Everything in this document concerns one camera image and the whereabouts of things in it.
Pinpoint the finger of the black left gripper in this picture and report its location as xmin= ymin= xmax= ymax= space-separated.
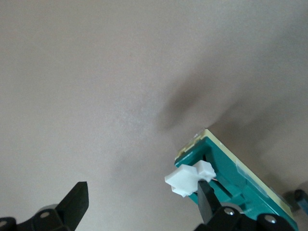
xmin=294 ymin=189 xmax=308 ymax=214

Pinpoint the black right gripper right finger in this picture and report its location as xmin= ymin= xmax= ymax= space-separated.
xmin=194 ymin=180 xmax=299 ymax=231

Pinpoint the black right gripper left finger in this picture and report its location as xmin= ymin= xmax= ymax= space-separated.
xmin=0 ymin=181 xmax=90 ymax=231

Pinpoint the paper table cover sheet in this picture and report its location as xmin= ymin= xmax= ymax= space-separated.
xmin=0 ymin=0 xmax=308 ymax=231

